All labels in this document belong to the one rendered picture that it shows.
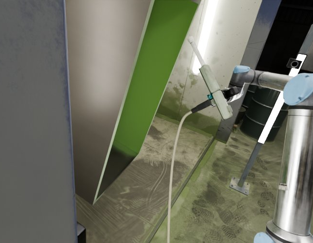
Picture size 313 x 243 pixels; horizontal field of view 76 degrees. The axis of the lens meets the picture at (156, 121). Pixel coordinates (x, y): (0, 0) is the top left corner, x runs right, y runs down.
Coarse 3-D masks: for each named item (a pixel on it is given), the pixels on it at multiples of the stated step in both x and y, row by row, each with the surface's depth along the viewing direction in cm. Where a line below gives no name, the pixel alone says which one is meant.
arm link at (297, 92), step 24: (288, 96) 72; (312, 96) 67; (288, 120) 73; (312, 120) 67; (288, 144) 72; (312, 144) 67; (288, 168) 70; (312, 168) 67; (288, 192) 70; (312, 192) 67; (288, 216) 69; (264, 240) 72; (288, 240) 67; (312, 240) 68
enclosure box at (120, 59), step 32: (96, 0) 70; (128, 0) 66; (160, 0) 118; (192, 0) 97; (96, 32) 75; (128, 32) 70; (160, 32) 125; (96, 64) 80; (128, 64) 75; (160, 64) 133; (96, 96) 87; (128, 96) 153; (160, 96) 142; (96, 128) 95; (128, 128) 165; (96, 160) 103; (128, 160) 162; (96, 192) 116
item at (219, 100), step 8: (192, 40) 108; (200, 56) 107; (200, 64) 108; (200, 72) 108; (208, 72) 105; (208, 80) 105; (208, 88) 107; (216, 88) 104; (216, 96) 105; (200, 104) 114; (208, 104) 110; (216, 104) 106; (224, 104) 103; (192, 112) 119; (224, 112) 103
